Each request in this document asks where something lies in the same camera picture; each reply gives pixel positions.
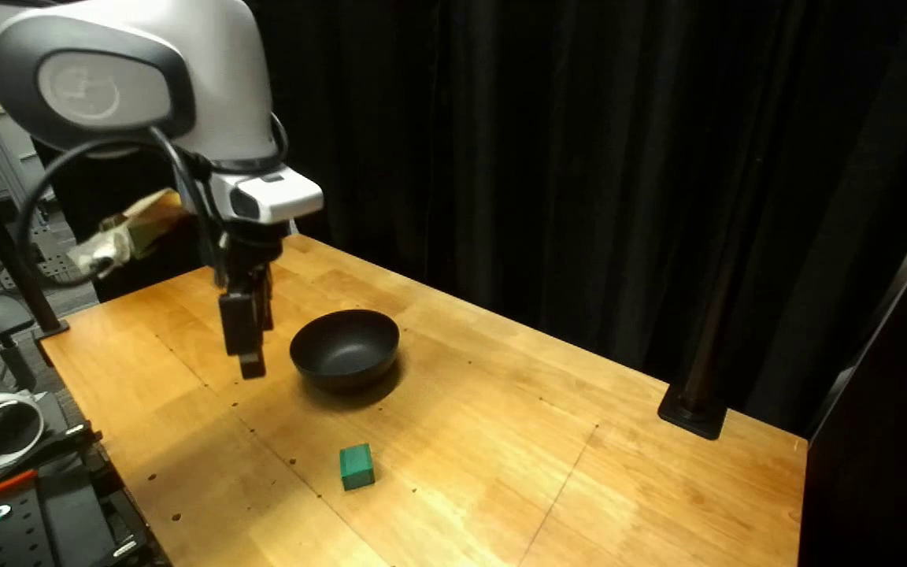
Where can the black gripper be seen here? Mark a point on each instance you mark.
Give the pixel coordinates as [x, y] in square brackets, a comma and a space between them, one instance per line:
[249, 250]

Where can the green block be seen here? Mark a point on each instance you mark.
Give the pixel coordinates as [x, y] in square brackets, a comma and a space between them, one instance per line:
[358, 468]

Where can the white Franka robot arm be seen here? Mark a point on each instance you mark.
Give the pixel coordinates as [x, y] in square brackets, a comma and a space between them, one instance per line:
[159, 63]

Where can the black bowl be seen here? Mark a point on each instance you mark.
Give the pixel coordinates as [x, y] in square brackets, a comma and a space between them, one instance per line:
[343, 350]

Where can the black perforated side table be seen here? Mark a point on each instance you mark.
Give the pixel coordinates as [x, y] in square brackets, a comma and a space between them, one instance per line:
[33, 504]

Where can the black curtain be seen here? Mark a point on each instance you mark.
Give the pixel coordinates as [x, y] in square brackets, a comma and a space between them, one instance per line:
[600, 169]

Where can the black dark panel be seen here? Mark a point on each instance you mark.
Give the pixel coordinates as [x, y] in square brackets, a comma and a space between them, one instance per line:
[883, 420]

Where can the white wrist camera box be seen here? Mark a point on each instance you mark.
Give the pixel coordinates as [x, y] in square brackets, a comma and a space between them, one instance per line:
[266, 196]

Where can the black metal post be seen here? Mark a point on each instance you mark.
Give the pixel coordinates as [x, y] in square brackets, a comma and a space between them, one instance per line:
[780, 262]

